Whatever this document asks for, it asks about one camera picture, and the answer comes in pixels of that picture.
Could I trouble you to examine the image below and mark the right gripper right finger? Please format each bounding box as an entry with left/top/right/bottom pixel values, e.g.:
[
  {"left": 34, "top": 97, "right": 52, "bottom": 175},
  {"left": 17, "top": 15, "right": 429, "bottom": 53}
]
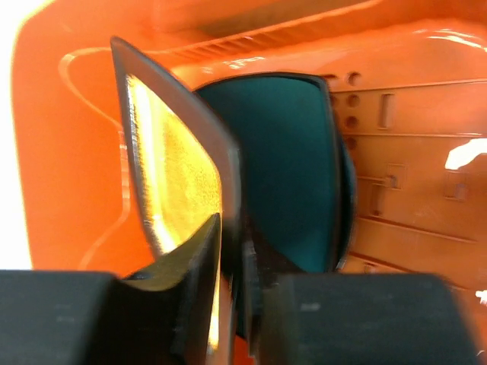
[{"left": 242, "top": 228, "right": 289, "bottom": 357}]

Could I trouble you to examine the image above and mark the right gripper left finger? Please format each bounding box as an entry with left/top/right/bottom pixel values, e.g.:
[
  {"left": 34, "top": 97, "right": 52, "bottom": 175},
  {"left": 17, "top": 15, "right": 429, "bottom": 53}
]
[{"left": 123, "top": 214, "right": 221, "bottom": 364}]

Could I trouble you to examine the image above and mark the teal square plate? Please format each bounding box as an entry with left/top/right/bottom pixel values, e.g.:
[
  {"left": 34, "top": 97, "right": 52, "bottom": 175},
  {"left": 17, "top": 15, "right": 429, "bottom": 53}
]
[{"left": 196, "top": 72, "right": 357, "bottom": 273}]

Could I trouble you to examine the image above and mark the black square amber plate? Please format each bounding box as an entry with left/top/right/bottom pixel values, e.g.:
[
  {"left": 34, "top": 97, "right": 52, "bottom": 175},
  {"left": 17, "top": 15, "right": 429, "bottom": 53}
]
[{"left": 110, "top": 37, "right": 243, "bottom": 364}]

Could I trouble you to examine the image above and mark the orange plastic bin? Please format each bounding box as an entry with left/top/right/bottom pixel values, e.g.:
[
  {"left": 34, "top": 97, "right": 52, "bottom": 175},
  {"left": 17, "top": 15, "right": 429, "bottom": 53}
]
[{"left": 11, "top": 1, "right": 486, "bottom": 349}]

